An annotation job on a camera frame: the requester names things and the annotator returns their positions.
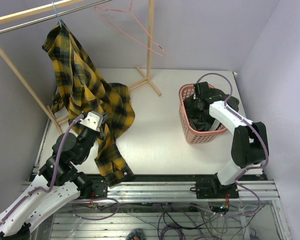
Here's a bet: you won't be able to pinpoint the pink plastic laundry basket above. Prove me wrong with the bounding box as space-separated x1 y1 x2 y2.
178 83 227 144

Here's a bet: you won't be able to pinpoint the wooden clothes rack frame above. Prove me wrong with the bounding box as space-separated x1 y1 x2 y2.
0 0 163 135

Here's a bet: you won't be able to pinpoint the yellow plaid shirt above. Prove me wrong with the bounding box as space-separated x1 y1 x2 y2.
42 21 136 187

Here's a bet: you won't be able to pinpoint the blue wire hanger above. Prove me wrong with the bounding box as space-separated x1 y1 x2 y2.
51 1 63 29

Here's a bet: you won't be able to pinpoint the loose cables under table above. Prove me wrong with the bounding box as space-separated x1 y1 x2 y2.
72 193 263 240

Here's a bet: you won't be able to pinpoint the metal hanging rod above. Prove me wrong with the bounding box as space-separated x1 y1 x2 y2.
0 0 110 35

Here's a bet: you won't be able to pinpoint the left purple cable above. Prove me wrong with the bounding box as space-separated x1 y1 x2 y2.
0 113 86 233

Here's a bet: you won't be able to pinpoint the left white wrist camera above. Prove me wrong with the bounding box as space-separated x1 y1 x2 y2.
79 111 104 132

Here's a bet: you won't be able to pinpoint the aluminium rail base frame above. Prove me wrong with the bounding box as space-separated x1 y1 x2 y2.
17 174 288 240

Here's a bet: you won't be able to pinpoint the dark pinstriped shirt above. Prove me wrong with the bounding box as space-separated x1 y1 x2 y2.
183 88 229 132

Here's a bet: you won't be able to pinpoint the pink wire hanger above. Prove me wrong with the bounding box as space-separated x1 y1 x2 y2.
93 0 166 57

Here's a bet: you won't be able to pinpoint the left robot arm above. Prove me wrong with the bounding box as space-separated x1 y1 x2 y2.
0 111 106 240

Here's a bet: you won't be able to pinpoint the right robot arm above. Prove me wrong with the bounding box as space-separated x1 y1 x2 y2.
183 82 269 198

